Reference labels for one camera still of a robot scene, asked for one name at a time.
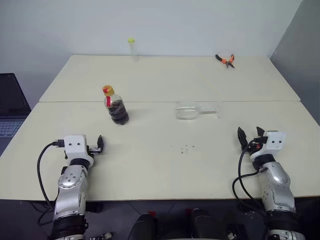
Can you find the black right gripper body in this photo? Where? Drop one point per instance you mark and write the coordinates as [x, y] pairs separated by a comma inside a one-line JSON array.
[[256, 147]]

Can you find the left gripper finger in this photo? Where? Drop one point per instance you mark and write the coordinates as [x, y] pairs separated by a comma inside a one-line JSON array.
[[100, 142]]

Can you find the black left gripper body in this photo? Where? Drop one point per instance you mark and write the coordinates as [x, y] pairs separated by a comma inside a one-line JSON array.
[[94, 150]]

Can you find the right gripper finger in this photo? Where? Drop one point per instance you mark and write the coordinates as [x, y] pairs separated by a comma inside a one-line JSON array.
[[242, 138], [260, 133]]

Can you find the cola bottle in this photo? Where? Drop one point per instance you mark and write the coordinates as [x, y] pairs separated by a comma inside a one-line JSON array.
[[118, 110]]

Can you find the clear wine glass with cola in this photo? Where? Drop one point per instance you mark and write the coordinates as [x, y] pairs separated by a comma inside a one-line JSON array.
[[186, 111]]

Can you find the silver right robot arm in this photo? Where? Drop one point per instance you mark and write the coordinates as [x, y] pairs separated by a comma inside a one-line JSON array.
[[277, 185]]

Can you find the orange and black pliers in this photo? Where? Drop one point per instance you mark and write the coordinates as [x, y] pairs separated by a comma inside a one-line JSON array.
[[226, 60]]

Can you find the dark rounded shape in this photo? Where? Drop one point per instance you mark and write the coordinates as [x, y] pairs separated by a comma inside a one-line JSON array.
[[203, 225], [143, 227]]

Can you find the clear tube, yellow-green cap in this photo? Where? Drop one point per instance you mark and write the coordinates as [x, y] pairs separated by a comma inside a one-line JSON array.
[[133, 51]]

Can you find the dark laptop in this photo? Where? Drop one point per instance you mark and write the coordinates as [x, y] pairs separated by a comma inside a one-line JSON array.
[[11, 100]]

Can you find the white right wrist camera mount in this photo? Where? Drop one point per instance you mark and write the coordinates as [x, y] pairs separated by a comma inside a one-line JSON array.
[[273, 143]]

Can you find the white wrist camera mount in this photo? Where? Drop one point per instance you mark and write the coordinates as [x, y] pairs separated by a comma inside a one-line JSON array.
[[75, 146], [273, 143]]

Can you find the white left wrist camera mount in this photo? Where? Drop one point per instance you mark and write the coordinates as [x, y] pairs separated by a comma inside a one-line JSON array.
[[75, 146]]

